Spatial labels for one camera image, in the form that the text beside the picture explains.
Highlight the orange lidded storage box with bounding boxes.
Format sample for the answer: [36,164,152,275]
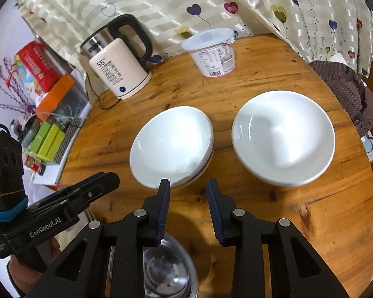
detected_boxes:
[34,74,92,125]

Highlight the white shelf board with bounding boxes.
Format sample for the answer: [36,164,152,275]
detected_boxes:
[28,161,66,187]

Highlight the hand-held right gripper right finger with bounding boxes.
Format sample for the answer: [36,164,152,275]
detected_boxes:
[206,178,350,298]

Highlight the lime green flat box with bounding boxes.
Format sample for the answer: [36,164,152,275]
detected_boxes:
[37,124,66,162]

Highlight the cream electric kettle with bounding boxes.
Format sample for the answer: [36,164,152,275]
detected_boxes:
[80,14,153,100]

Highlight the colourful printed carton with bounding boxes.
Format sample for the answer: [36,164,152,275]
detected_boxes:
[6,55,50,100]

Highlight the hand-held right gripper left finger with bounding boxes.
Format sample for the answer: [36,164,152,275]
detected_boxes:
[26,178,171,298]

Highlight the black kettle power cord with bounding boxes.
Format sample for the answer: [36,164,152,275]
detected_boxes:
[85,74,119,111]

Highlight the red package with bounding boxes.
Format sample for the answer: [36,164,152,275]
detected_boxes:
[17,42,65,92]

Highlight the white bowl with blue stripe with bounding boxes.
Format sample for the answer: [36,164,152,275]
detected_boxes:
[130,106,215,189]
[232,91,335,187]

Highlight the dark checkered cloth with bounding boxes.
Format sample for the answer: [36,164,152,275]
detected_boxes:
[309,60,373,138]

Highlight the purple budded branches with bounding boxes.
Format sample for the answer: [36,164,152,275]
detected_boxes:
[0,53,35,116]

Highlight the zigzag patterned box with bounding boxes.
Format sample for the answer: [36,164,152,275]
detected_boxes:
[51,119,83,166]

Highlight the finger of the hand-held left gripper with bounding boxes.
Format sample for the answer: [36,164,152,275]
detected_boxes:
[54,172,109,195]
[28,174,121,224]

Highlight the stainless steel bowl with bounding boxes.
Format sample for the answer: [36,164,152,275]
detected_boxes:
[110,234,200,298]

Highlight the person's left hand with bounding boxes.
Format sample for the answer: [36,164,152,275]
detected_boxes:
[7,248,50,296]

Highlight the white plastic tub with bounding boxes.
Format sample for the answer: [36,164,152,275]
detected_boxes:
[182,28,237,77]

